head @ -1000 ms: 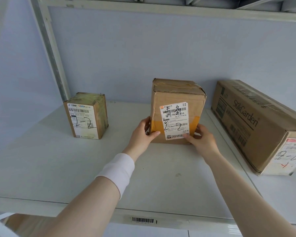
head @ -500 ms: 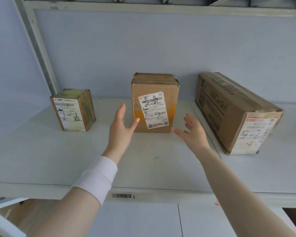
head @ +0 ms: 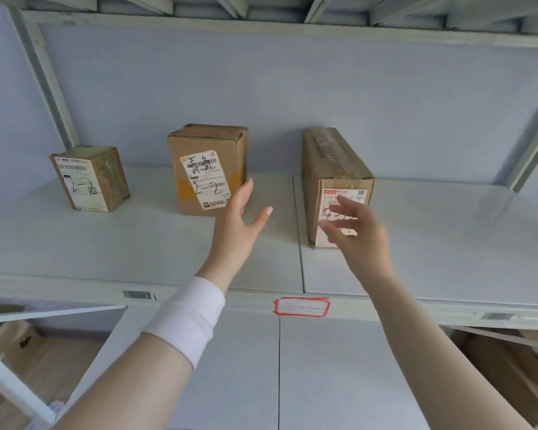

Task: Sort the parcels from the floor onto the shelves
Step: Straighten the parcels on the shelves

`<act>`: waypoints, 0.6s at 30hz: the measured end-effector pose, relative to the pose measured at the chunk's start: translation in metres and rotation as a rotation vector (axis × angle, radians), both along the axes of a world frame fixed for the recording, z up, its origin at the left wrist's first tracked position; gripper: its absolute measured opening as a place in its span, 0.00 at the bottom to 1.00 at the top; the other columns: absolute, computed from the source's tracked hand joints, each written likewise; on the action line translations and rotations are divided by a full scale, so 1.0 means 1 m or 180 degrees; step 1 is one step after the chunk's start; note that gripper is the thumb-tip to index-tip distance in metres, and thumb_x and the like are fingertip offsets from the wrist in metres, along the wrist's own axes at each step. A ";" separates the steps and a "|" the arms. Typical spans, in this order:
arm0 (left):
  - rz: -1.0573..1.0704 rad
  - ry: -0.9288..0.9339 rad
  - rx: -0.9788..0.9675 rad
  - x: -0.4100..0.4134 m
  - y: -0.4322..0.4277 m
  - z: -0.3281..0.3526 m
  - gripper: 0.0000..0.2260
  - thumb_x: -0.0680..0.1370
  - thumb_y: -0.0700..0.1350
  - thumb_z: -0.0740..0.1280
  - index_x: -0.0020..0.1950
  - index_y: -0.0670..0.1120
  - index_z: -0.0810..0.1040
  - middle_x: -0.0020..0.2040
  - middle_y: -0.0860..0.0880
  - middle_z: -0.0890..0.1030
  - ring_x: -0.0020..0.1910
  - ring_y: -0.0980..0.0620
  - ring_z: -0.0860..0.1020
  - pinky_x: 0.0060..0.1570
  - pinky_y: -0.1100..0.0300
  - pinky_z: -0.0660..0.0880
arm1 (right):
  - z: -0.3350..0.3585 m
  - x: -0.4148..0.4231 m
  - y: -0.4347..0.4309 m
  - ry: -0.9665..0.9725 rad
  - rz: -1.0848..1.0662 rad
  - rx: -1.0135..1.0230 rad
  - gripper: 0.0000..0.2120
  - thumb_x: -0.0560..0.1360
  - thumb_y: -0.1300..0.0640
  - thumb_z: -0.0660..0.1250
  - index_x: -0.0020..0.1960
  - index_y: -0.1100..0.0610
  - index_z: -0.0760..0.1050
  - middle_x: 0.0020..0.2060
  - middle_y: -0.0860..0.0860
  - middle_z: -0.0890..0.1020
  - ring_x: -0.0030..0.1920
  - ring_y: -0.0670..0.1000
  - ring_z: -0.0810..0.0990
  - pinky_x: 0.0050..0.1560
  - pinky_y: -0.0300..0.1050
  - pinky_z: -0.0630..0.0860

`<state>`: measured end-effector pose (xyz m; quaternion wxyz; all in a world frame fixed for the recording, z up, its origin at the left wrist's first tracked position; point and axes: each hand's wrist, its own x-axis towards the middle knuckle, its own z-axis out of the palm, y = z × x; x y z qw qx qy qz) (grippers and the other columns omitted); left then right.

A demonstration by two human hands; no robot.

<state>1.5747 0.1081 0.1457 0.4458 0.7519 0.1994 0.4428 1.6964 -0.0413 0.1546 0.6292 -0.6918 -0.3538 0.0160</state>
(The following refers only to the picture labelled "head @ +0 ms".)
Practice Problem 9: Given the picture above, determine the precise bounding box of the person's left hand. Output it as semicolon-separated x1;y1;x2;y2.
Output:
196;177;274;294

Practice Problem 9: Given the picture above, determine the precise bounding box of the person's right hand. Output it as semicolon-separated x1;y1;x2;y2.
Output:
318;202;395;294

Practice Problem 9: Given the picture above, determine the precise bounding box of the long brown box 2-2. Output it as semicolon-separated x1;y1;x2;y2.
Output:
301;127;376;250

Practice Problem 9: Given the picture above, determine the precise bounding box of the brown box yellow tape 2-2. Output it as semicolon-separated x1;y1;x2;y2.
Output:
167;124;249;217

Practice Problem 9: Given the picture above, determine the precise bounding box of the white metal shelf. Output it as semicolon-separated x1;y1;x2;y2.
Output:
0;0;538;430

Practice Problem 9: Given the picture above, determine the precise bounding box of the small yellow-taped box marked 2-2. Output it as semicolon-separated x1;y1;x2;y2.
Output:
49;146;132;213

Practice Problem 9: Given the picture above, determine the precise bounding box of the person's right forearm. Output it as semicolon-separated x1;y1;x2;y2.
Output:
367;275;534;430

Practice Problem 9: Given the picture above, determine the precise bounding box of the person's left forearm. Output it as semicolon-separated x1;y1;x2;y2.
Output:
49;331;194;430

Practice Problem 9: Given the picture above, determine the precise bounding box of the white wristband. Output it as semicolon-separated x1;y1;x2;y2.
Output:
144;276;227;371

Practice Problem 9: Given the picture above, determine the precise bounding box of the red-bordered label sticker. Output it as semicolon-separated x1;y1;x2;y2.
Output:
272;297;331;318

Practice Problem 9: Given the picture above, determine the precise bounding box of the pile of empty cardboard boxes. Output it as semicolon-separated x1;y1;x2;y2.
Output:
450;328;538;426

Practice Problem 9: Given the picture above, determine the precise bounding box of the open cardboard box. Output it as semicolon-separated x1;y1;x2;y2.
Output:
0;304;45;408

